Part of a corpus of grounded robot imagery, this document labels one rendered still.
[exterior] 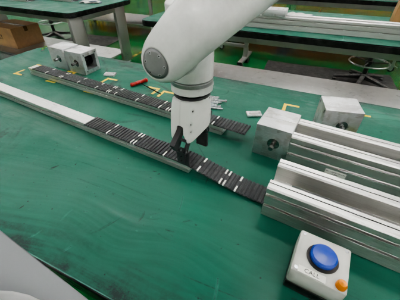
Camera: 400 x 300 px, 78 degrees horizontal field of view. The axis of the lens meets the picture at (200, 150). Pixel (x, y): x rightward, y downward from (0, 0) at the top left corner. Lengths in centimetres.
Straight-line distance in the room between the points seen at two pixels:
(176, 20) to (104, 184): 43
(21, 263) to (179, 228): 27
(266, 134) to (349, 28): 144
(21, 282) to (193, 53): 35
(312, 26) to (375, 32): 38
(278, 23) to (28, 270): 191
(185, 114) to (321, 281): 35
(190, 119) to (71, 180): 35
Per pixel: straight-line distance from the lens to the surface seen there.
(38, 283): 39
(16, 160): 83
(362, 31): 204
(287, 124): 67
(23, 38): 420
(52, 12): 293
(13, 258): 38
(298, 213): 52
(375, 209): 58
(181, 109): 49
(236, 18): 36
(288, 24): 202
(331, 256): 46
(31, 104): 106
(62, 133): 87
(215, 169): 61
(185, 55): 36
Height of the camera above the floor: 122
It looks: 39 degrees down
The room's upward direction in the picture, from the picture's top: straight up
